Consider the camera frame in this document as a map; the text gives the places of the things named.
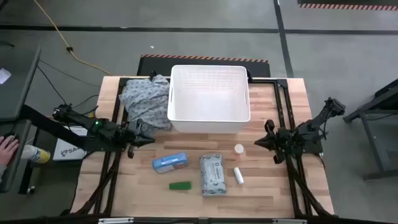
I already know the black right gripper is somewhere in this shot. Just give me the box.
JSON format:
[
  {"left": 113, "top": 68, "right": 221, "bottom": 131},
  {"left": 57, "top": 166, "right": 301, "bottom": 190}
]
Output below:
[{"left": 254, "top": 119, "right": 290, "bottom": 165}]

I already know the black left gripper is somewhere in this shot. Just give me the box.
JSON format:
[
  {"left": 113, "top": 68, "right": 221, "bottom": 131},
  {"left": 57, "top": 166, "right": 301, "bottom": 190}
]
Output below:
[{"left": 126, "top": 119, "right": 155, "bottom": 159}]

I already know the blue rectangular box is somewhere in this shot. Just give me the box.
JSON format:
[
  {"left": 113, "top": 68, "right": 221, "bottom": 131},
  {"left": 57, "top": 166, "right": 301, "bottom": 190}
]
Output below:
[{"left": 152, "top": 151, "right": 190, "bottom": 174}]

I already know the white tube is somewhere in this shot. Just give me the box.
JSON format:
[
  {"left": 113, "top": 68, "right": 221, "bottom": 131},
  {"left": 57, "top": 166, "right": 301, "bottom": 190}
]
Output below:
[{"left": 233, "top": 167, "right": 245, "bottom": 185}]

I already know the green packet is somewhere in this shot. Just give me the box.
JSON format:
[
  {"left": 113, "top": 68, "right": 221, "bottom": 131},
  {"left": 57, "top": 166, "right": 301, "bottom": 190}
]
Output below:
[{"left": 169, "top": 181, "right": 192, "bottom": 191}]

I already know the grey wipes pack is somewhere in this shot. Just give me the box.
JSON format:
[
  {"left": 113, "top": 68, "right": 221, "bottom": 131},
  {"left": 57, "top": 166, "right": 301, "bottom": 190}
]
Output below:
[{"left": 199, "top": 152, "right": 228, "bottom": 197}]

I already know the white perforated plastic basket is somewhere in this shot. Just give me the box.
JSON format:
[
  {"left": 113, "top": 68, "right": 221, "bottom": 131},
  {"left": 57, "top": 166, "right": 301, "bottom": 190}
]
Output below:
[{"left": 167, "top": 64, "right": 251, "bottom": 134}]

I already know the grey patterned cloth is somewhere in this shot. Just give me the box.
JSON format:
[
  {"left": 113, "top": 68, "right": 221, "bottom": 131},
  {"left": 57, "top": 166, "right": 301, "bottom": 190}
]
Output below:
[{"left": 118, "top": 73, "right": 174, "bottom": 135}]

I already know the black mat with striped edge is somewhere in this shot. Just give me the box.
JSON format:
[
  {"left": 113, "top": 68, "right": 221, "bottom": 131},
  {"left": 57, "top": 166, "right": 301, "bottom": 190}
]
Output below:
[
  {"left": 136, "top": 54, "right": 271, "bottom": 78},
  {"left": 297, "top": 0, "right": 398, "bottom": 12}
]

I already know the white cardboard box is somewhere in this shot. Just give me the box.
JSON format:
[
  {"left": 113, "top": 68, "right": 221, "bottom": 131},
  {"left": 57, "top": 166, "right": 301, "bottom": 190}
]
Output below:
[{"left": 52, "top": 126, "right": 90, "bottom": 162}]

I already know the black desk beam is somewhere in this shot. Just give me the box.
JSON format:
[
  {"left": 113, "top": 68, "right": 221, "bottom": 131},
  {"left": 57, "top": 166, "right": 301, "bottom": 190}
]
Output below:
[{"left": 21, "top": 104, "right": 94, "bottom": 150}]

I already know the white yellow spray bottle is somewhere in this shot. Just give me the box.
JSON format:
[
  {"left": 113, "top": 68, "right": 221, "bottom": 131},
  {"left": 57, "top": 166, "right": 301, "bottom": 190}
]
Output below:
[{"left": 21, "top": 144, "right": 51, "bottom": 164}]

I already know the dark metal table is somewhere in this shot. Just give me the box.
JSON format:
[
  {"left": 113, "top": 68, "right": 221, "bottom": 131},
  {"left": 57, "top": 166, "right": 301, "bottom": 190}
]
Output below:
[{"left": 343, "top": 79, "right": 398, "bottom": 181}]

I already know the dark keyboard tray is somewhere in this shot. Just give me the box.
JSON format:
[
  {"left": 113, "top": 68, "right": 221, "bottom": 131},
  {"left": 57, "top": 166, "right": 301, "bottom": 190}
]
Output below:
[{"left": 0, "top": 119, "right": 32, "bottom": 194}]

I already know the grey desk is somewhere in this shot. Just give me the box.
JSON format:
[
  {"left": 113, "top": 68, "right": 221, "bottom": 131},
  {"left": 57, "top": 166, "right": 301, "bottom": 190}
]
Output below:
[{"left": 0, "top": 46, "right": 42, "bottom": 122}]

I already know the person's hand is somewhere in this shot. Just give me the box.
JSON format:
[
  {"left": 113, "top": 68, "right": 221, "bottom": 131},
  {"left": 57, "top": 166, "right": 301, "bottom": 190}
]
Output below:
[{"left": 0, "top": 135, "right": 20, "bottom": 166}]

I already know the white paper note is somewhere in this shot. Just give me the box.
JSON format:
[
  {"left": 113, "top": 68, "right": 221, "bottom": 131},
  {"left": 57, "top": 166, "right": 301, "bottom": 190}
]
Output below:
[{"left": 0, "top": 67, "right": 12, "bottom": 85}]

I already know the black metal table frame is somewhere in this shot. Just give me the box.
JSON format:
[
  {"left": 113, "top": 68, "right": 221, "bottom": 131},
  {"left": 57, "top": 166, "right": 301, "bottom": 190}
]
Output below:
[{"left": 60, "top": 77, "right": 336, "bottom": 224}]

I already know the silver metal bracket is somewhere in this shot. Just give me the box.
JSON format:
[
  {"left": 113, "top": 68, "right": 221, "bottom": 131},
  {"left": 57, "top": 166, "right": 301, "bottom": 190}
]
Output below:
[
  {"left": 272, "top": 218, "right": 308, "bottom": 224},
  {"left": 98, "top": 217, "right": 134, "bottom": 224}
]

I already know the thin black floor cable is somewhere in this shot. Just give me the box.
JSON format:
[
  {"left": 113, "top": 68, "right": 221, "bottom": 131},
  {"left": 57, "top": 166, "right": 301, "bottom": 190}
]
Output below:
[
  {"left": 36, "top": 65, "right": 100, "bottom": 106},
  {"left": 39, "top": 58, "right": 101, "bottom": 88}
]

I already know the yellow floor cable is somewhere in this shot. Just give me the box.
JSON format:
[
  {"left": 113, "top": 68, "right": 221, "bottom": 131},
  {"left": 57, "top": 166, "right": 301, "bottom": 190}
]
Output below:
[{"left": 32, "top": 0, "right": 113, "bottom": 77}]

